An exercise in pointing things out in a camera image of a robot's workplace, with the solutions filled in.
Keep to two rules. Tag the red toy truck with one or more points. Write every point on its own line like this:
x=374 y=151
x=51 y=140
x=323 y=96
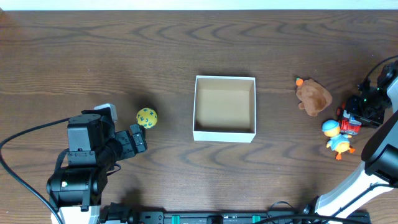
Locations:
x=348 y=123

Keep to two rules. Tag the orange duck toy blue hat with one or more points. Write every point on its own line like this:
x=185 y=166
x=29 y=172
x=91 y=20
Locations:
x=338 y=142

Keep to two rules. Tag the yellow letter ball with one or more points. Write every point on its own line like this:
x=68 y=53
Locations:
x=147 y=117

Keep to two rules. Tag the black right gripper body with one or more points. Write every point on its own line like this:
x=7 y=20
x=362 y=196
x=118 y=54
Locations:
x=372 y=109

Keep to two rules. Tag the brown plush toy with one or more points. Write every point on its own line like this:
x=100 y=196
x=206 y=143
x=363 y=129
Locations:
x=313 y=97

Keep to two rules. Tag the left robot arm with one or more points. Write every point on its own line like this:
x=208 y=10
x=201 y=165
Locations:
x=95 y=148

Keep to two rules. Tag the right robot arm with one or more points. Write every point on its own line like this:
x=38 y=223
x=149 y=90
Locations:
x=377 y=172

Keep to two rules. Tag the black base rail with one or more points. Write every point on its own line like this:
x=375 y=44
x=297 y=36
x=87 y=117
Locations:
x=119 y=213

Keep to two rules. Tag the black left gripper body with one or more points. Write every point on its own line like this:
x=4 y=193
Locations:
x=127 y=144

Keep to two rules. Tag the white cardboard box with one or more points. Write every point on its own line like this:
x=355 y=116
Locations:
x=224 y=109

